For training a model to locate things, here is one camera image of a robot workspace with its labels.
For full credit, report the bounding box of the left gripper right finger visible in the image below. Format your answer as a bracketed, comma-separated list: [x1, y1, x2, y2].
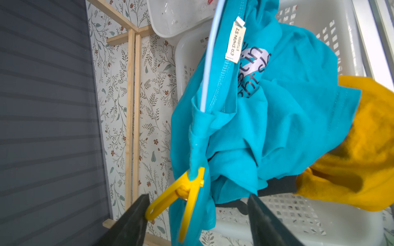
[247, 194, 304, 246]

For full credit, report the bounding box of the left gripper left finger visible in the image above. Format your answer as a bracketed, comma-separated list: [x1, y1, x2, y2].
[94, 194, 150, 246]

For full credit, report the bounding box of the wooden clothes rack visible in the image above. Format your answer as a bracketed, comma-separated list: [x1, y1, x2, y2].
[87, 0, 172, 246]

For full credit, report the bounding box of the white perforated laundry basket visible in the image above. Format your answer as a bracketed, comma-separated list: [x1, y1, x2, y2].
[175, 1, 384, 246]

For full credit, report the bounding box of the yellow clothespin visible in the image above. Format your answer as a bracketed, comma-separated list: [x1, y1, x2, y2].
[145, 167, 205, 243]

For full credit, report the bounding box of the yellow t-shirt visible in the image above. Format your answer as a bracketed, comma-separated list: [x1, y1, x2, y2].
[297, 75, 394, 212]

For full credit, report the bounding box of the teal t-shirt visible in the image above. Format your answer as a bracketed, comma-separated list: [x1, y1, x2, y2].
[170, 1, 361, 246]

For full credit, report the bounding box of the white plastic tray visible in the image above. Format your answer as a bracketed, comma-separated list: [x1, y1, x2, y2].
[147, 0, 218, 38]

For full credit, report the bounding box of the blue wire hanger teal shirt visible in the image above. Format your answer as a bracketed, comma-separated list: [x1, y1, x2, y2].
[200, 0, 226, 112]

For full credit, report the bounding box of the black t-shirt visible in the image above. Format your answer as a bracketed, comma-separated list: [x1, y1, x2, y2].
[215, 175, 298, 215]

